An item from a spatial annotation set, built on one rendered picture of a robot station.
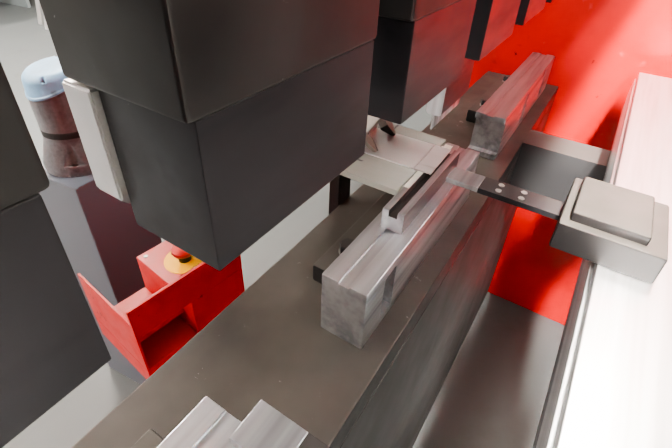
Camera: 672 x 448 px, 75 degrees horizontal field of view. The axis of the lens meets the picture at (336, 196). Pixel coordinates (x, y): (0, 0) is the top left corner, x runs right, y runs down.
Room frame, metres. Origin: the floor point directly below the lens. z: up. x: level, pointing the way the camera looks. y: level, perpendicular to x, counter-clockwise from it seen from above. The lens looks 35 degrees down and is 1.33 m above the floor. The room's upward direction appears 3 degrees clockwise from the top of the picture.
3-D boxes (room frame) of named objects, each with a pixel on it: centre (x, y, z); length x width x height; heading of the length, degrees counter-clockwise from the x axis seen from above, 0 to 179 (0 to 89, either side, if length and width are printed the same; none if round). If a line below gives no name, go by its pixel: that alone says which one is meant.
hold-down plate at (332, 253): (0.55, -0.07, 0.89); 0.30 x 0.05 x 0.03; 149
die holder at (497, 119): (1.02, -0.43, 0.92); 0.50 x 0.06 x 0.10; 149
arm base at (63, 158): (0.88, 0.61, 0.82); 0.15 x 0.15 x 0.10
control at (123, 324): (0.52, 0.28, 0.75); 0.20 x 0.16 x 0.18; 143
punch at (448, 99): (0.55, -0.14, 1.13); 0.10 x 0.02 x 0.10; 149
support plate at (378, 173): (0.63, -0.02, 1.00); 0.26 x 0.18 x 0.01; 59
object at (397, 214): (0.52, -0.12, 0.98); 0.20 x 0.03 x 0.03; 149
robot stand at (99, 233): (0.88, 0.61, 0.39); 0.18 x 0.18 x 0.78; 66
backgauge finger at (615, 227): (0.46, -0.27, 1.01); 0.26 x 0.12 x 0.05; 59
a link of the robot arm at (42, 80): (0.89, 0.60, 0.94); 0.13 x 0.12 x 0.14; 147
